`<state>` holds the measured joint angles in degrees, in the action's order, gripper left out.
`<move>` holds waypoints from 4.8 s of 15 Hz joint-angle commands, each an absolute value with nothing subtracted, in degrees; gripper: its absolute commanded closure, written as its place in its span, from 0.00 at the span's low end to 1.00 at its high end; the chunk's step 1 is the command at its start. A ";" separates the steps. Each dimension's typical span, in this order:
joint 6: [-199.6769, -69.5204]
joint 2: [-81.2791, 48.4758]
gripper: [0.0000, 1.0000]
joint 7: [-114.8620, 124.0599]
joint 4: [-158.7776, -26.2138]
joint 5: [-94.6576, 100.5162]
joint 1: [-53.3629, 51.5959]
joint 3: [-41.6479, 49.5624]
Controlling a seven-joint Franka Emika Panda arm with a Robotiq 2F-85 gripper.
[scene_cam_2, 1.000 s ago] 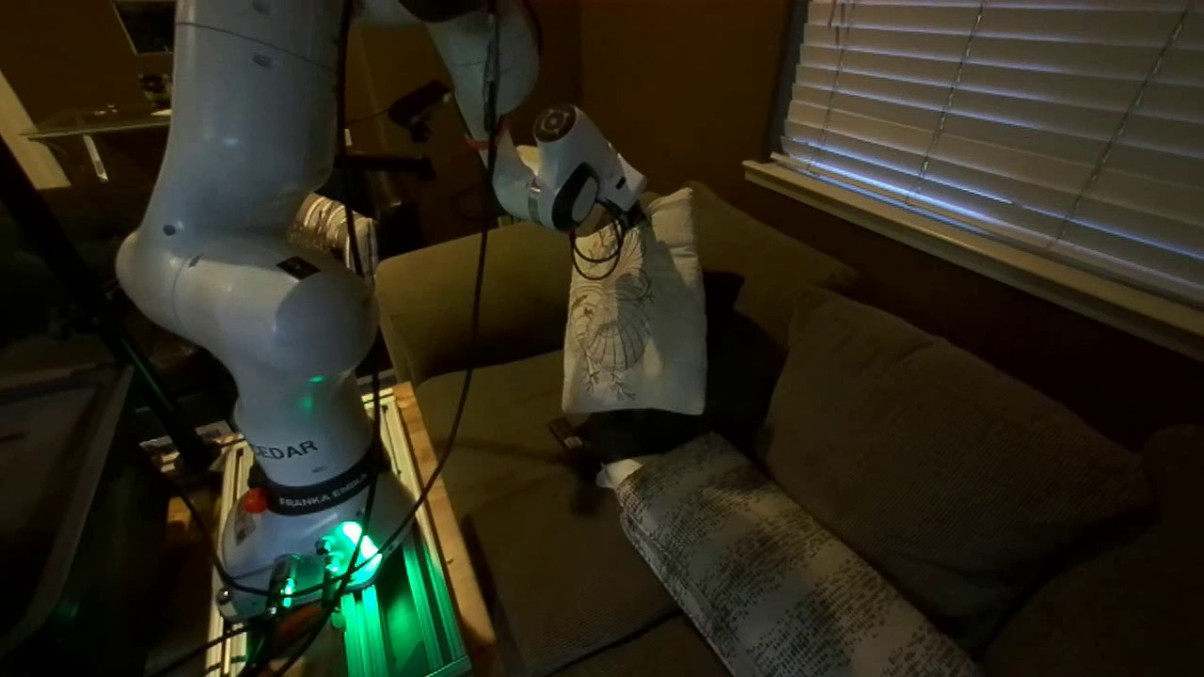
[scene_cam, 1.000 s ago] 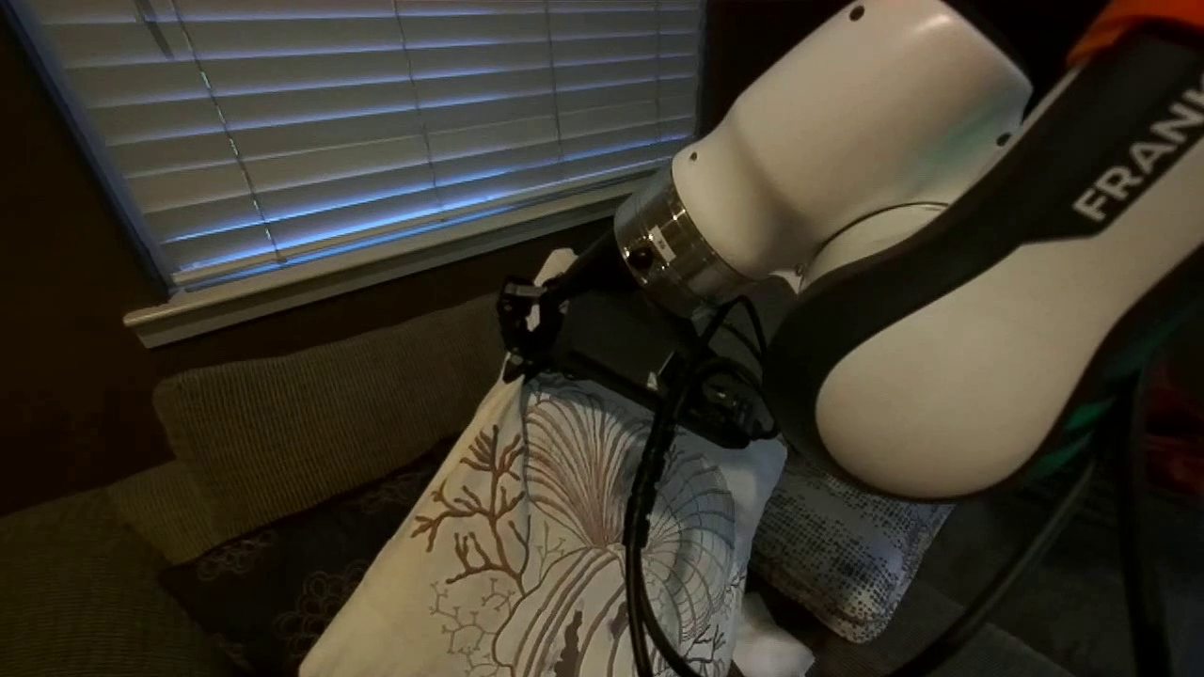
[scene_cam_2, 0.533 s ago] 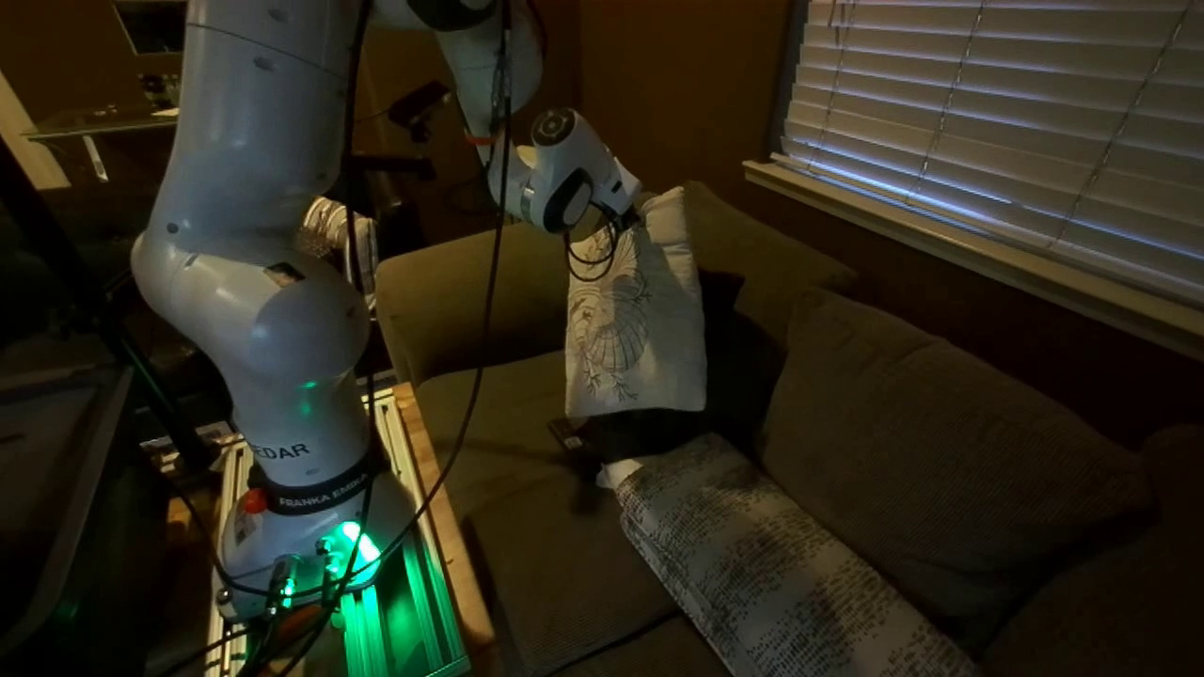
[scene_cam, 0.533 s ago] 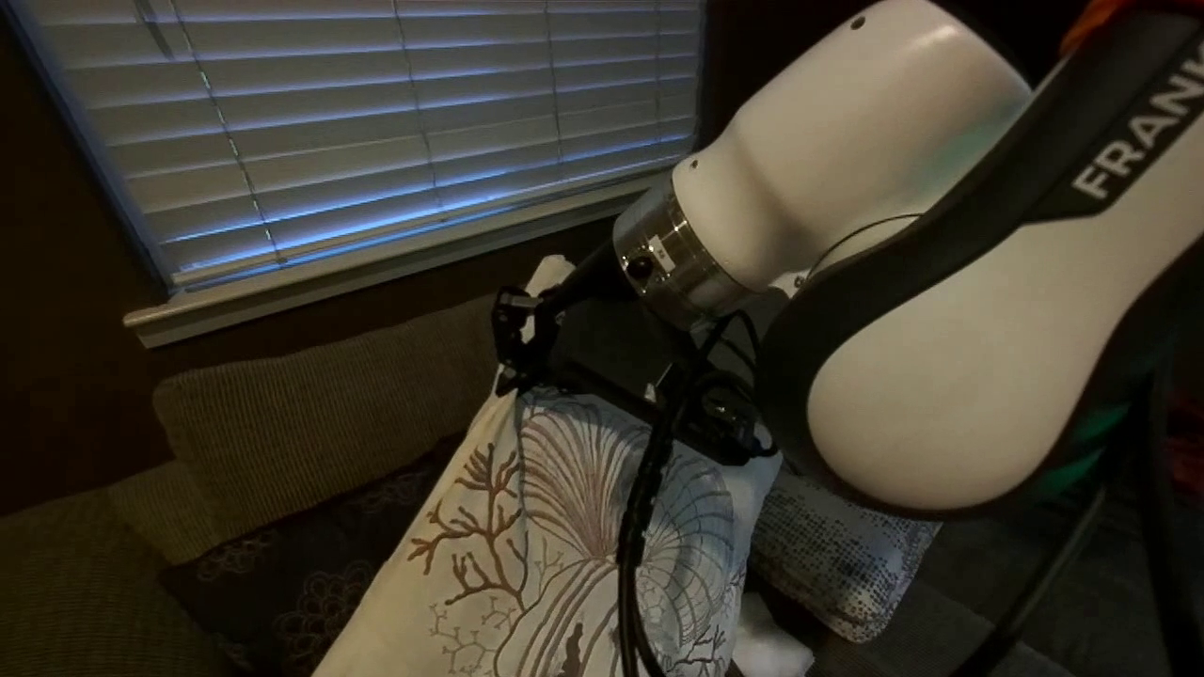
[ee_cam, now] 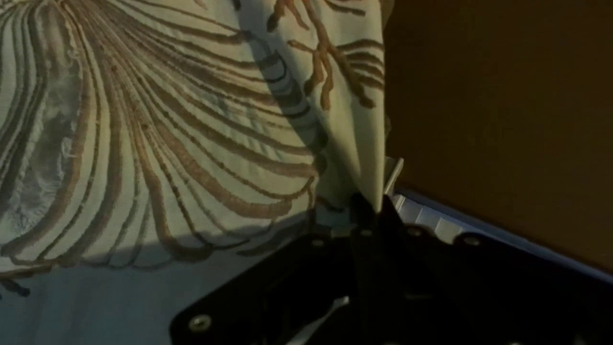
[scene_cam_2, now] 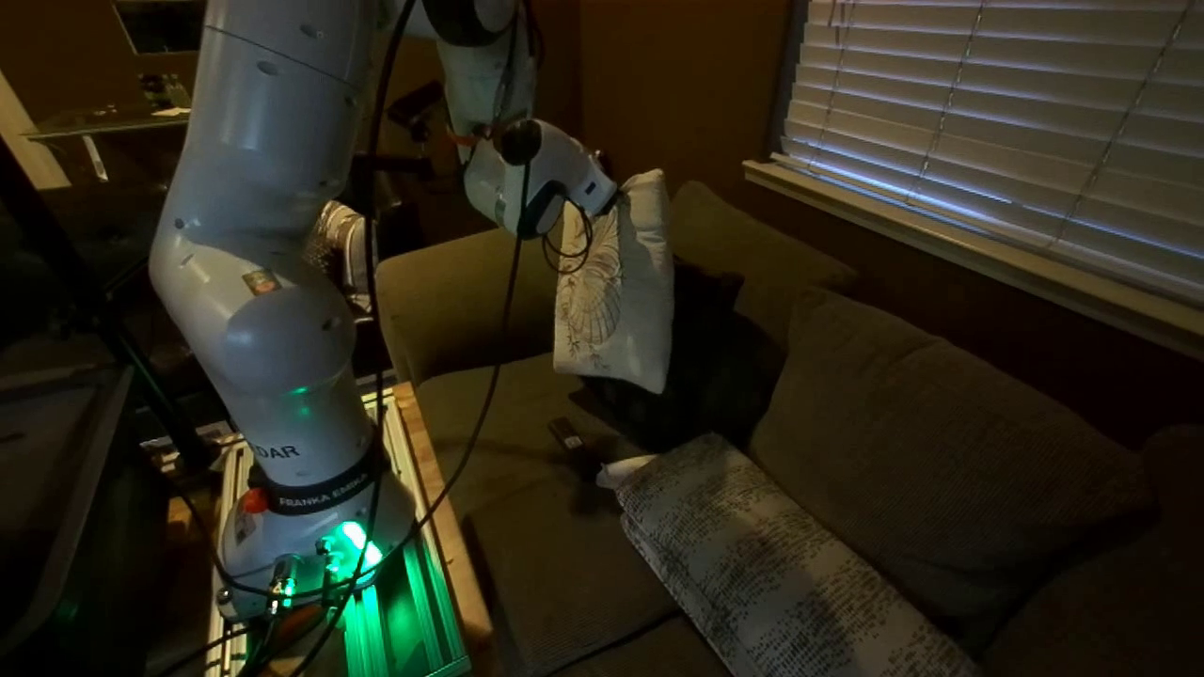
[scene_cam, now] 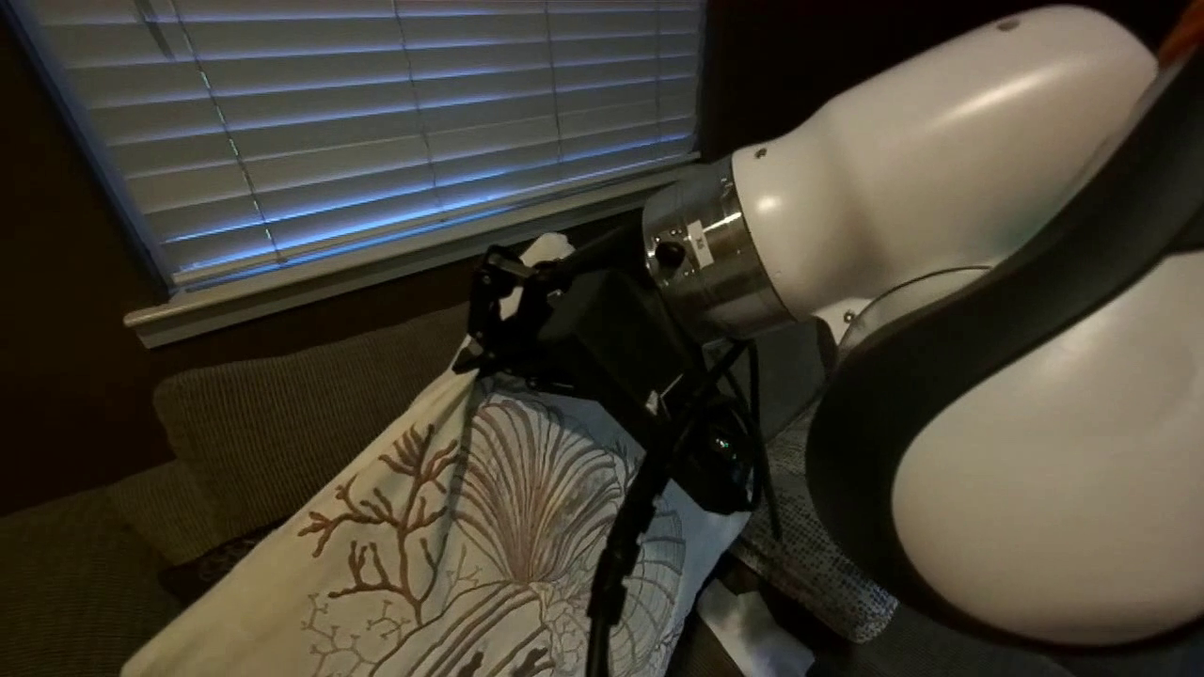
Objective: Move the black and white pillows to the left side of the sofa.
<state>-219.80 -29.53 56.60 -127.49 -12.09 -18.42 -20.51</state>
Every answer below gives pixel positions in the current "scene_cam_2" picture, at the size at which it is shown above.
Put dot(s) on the grey text print pillow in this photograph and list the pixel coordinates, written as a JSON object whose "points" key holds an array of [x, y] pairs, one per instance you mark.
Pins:
{"points": [[775, 577]]}

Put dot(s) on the green lit robot base platform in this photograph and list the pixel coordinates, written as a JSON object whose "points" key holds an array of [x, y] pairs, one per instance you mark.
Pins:
{"points": [[416, 626]]}

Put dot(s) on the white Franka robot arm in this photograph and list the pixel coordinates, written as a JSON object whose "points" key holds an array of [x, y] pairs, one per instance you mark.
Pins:
{"points": [[265, 315]]}

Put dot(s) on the white crumpled cloth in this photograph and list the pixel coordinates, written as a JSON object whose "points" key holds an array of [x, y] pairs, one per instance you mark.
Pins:
{"points": [[342, 250]]}

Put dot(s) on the red round button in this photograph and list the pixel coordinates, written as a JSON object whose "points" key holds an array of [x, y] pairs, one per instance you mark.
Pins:
{"points": [[252, 502]]}

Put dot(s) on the olive sofa back cushion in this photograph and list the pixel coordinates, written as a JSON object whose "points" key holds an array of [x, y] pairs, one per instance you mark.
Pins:
{"points": [[954, 464], [755, 247], [1131, 602]]}

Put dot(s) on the beige window sill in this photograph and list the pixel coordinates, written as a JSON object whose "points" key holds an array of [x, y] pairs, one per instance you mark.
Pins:
{"points": [[992, 265]]}

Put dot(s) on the white window blind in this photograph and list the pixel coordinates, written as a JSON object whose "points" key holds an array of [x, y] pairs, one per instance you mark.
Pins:
{"points": [[1003, 114]]}

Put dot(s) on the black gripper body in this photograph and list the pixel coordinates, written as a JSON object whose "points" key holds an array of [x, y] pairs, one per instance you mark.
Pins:
{"points": [[592, 228]]}

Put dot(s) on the small shelf ornament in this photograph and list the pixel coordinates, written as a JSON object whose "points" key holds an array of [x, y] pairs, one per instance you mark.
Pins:
{"points": [[167, 97]]}

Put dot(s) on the wooden board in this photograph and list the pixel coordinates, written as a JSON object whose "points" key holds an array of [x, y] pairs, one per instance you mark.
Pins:
{"points": [[425, 438]]}

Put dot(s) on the black remote control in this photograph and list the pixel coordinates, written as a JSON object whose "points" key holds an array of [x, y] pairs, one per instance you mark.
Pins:
{"points": [[567, 433]]}

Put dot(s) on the wall shelf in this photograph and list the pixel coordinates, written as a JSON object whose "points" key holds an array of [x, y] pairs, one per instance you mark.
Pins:
{"points": [[113, 122]]}

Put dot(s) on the black floral pattern pillow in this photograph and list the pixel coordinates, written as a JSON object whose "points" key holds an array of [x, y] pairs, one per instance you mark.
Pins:
{"points": [[716, 379]]}

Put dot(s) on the olive fabric sofa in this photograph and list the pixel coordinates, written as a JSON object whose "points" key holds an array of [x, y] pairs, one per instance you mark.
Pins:
{"points": [[503, 417]]}

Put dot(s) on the dark flat panel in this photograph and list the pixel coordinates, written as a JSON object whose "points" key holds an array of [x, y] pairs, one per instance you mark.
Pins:
{"points": [[51, 502]]}

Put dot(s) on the white leaf print pillow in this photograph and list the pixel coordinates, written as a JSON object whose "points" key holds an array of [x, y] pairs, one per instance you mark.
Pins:
{"points": [[622, 301]]}

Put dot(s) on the dark framed picture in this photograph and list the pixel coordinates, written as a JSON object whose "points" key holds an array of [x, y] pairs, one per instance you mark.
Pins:
{"points": [[162, 25]]}

